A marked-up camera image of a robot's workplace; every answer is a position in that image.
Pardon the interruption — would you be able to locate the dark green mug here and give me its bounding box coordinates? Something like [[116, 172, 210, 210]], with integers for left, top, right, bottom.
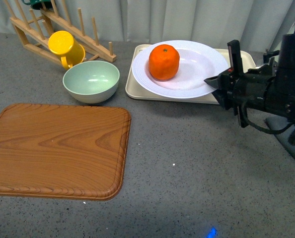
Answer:
[[22, 0, 53, 10]]

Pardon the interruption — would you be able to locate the orange mandarin fruit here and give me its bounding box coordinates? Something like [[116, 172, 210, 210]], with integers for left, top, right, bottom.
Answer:
[[148, 44, 180, 81]]

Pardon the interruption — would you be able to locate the grey folded cloth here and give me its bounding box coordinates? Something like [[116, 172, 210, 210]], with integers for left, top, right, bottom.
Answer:
[[265, 116, 295, 160]]

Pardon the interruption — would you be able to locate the white round deep plate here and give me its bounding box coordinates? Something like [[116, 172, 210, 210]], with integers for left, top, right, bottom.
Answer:
[[132, 40, 228, 99]]

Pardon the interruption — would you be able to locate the wooden dish drying rack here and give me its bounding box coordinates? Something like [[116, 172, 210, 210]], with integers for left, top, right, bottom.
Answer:
[[4, 0, 117, 65]]

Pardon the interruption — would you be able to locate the light green bowl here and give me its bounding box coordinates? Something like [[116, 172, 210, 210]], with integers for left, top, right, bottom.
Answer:
[[63, 60, 120, 104]]

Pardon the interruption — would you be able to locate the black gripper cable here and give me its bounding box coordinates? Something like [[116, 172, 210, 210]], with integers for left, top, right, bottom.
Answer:
[[241, 9, 295, 146]]

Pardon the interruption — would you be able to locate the yellow mug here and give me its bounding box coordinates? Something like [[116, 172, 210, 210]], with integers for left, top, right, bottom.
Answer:
[[48, 30, 85, 70]]

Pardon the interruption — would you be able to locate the grey curtain backdrop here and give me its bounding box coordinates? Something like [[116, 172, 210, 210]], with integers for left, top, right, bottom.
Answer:
[[0, 0, 295, 53]]

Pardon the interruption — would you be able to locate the wooden cutting board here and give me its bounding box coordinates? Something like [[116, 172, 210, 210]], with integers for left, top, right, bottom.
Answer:
[[0, 104, 131, 200]]

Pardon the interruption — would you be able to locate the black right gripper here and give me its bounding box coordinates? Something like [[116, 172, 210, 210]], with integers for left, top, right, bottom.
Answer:
[[204, 40, 274, 128]]

